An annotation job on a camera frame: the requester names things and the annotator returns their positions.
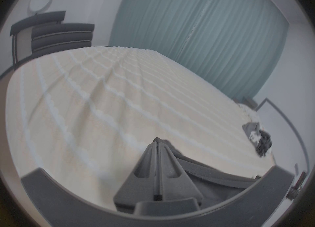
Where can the black chest of drawers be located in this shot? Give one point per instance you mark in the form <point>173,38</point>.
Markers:
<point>61,37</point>

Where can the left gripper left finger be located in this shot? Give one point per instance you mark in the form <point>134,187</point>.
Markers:
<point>145,184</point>

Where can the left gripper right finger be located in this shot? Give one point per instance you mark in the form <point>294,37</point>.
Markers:
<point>172,184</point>

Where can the bed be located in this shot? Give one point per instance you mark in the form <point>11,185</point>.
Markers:
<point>123,98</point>

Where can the black T-shirt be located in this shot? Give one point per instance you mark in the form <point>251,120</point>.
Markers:
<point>214,191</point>

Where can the blue-green curtain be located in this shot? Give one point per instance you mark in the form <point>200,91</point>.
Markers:
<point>152,16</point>
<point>241,36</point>

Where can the white printed pillow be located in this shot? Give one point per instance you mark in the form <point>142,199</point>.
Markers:
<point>248,114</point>

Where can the pile of clothes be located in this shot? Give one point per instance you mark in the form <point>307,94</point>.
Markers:
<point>260,139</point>

